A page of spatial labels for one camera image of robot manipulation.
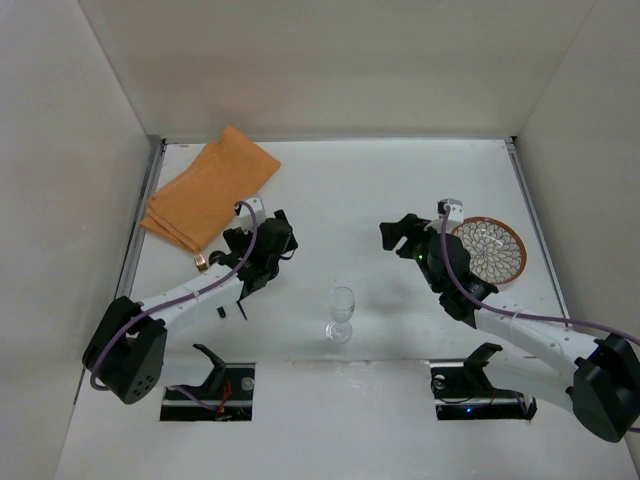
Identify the floral patterned ceramic plate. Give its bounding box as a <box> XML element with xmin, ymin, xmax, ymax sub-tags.
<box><xmin>452</xmin><ymin>216</ymin><xmax>527</xmax><ymax>286</ymax></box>

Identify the clear wine glass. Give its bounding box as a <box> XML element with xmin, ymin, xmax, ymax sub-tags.
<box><xmin>325</xmin><ymin>286</ymin><xmax>355</xmax><ymax>344</ymax></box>

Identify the orange cloth placemat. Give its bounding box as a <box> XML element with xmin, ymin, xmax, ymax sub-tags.
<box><xmin>141</xmin><ymin>126</ymin><xmax>281</xmax><ymax>254</ymax></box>

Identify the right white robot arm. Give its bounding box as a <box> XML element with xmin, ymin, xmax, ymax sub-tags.
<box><xmin>380</xmin><ymin>214</ymin><xmax>639</xmax><ymax>443</ymax></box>

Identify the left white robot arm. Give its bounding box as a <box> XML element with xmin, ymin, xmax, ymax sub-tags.
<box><xmin>82</xmin><ymin>201</ymin><xmax>298</xmax><ymax>405</ymax></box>

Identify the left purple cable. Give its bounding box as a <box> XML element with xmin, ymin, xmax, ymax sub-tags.
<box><xmin>89</xmin><ymin>200</ymin><xmax>260</xmax><ymax>391</ymax></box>

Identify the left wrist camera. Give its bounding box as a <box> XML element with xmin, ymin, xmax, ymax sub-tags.
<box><xmin>236</xmin><ymin>195</ymin><xmax>266</xmax><ymax>232</ymax></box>

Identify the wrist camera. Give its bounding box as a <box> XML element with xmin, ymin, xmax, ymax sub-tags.
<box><xmin>437</xmin><ymin>198</ymin><xmax>465</xmax><ymax>224</ymax></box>
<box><xmin>236</xmin><ymin>195</ymin><xmax>266</xmax><ymax>232</ymax></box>

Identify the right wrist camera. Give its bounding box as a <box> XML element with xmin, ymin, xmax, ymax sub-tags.
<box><xmin>437</xmin><ymin>198</ymin><xmax>465</xmax><ymax>224</ymax></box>

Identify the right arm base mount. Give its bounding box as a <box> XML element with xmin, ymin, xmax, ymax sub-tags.
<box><xmin>429</xmin><ymin>343</ymin><xmax>537</xmax><ymax>421</ymax></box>

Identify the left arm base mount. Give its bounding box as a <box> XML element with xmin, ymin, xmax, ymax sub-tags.
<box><xmin>159</xmin><ymin>344</ymin><xmax>256</xmax><ymax>422</ymax></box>

